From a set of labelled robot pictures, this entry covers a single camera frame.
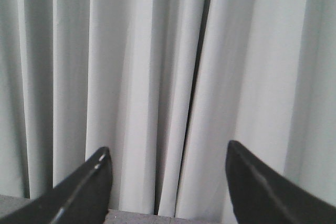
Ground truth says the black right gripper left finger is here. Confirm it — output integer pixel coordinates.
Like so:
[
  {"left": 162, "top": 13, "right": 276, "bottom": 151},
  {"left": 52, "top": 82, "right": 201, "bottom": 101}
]
[{"left": 1, "top": 147, "right": 112, "bottom": 223}]

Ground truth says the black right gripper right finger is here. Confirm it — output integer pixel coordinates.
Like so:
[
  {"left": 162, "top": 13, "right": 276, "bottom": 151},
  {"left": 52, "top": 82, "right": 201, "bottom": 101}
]
[{"left": 225, "top": 140, "right": 335, "bottom": 223}]

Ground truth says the light grey pleated curtain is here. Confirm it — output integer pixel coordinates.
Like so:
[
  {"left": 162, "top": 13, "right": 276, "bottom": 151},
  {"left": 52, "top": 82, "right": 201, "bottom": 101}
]
[{"left": 1, "top": 0, "right": 335, "bottom": 223}]

